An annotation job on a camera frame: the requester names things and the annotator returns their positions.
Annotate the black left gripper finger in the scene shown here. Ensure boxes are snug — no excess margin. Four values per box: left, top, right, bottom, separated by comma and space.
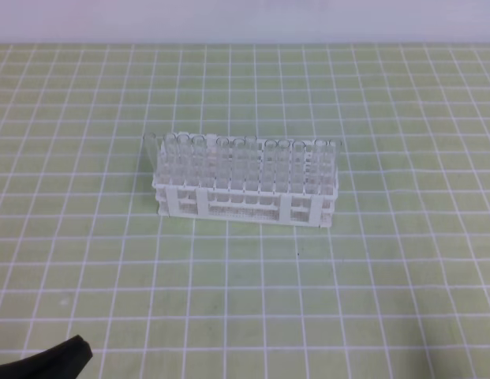
0, 335, 93, 379

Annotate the clear glass test tube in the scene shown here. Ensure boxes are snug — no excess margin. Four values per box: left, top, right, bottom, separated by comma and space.
327, 139, 342, 188

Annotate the white plastic test tube rack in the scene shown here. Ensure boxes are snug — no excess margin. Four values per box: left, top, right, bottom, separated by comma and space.
144, 133, 339, 227

